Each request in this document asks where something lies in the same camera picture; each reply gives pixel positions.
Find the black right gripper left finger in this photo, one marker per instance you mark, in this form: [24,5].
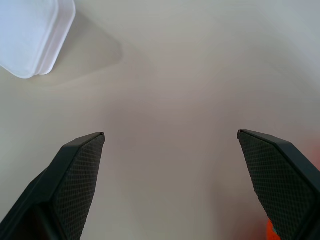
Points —
[72,180]

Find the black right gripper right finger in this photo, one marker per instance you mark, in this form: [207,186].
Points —
[277,180]

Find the orange and teal backpack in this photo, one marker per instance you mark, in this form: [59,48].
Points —
[272,231]

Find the white translucent plastic box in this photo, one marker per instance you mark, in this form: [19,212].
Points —
[27,32]

